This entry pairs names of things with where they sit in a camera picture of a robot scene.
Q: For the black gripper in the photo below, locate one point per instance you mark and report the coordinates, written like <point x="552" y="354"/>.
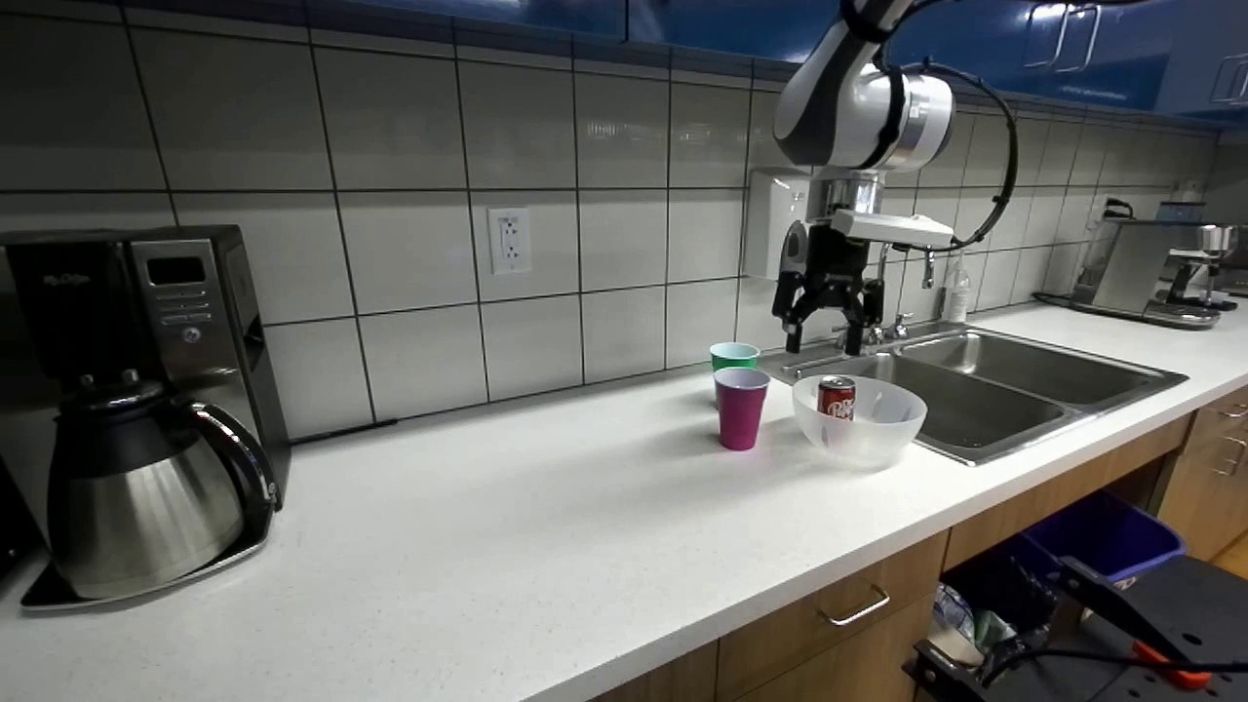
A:
<point x="827" y="266"/>

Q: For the black cart platform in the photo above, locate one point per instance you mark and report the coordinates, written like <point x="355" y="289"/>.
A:
<point x="1172" y="609"/>

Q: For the red clamp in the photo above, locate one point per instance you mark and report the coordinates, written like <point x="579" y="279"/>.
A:
<point x="1172" y="670"/>

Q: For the red soda can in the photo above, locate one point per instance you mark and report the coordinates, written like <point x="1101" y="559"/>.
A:
<point x="838" y="396"/>

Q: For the green plastic cup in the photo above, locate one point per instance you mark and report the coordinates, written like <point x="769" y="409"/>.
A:
<point x="732" y="358"/>

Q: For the white wall outlet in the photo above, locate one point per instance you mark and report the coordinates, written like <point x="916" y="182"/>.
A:
<point x="507" y="242"/>

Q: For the clear spray bottle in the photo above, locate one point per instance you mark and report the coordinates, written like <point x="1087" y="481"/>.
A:
<point x="956" y="297"/>

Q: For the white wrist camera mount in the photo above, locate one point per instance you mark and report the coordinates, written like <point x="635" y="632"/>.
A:
<point x="897" y="227"/>

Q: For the blue plastic bin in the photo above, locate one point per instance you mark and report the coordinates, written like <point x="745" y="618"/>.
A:
<point x="1107" y="532"/>

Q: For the black appliance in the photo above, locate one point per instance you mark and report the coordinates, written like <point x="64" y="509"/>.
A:
<point x="13" y="520"/>

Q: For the stainless steel double sink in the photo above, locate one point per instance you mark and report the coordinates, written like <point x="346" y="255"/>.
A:
<point x="1016" y="375"/>

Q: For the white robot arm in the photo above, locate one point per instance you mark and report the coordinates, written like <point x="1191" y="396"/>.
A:
<point x="858" y="111"/>

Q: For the clear plastic bowl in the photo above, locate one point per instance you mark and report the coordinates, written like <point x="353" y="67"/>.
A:
<point x="864" y="442"/>

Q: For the black coffee maker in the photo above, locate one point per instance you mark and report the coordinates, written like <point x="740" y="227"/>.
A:
<point x="171" y="297"/>

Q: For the steel coffee carafe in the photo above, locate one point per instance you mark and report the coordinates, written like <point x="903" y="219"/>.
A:
<point x="141" y="492"/>

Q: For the silver espresso machine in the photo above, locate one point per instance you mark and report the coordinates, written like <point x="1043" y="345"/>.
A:
<point x="1151" y="266"/>

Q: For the wooden base cabinet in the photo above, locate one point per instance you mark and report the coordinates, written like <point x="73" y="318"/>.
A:
<point x="806" y="639"/>

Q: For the blue wall cabinet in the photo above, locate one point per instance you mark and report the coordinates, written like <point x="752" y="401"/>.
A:
<point x="1038" y="51"/>

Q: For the purple plastic cup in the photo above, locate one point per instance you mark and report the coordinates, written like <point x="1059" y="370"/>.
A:
<point x="743" y="411"/>

